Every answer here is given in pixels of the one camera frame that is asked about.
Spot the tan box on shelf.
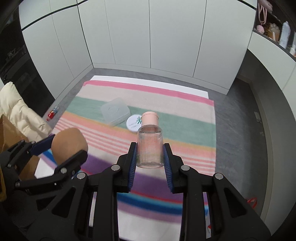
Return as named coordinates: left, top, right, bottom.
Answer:
left=263, top=23, right=280, bottom=42

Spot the white bottle on shelf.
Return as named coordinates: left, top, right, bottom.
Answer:
left=279, top=21, right=290, bottom=48

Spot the translucent square plastic case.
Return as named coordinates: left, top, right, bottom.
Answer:
left=100, top=98, right=130, bottom=126

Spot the striped colourful cloth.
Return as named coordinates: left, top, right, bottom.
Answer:
left=38, top=80, right=217, bottom=239

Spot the brown cardboard box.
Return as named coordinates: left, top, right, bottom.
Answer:
left=1, top=114, right=39, bottom=202

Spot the tan makeup sponge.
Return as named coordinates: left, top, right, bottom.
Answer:
left=51, top=128, right=88, bottom=165

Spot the red small floor bottle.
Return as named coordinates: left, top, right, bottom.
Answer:
left=46, top=106, right=59, bottom=121

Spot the clear bottle pink cap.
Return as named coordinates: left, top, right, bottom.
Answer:
left=137, top=111, right=164, bottom=169

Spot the black glass cabinet panel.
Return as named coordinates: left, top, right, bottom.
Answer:
left=1, top=9, right=54, bottom=116

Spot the red orange floor object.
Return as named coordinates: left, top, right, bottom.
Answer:
left=247, top=197, right=257, bottom=209

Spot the pink bag on shelf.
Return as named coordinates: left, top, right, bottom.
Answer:
left=257, top=0, right=273, bottom=25

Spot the white round tin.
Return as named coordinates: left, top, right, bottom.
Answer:
left=126, top=114, right=142, bottom=133

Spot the cream padded armchair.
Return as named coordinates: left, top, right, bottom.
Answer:
left=1, top=82, right=52, bottom=142

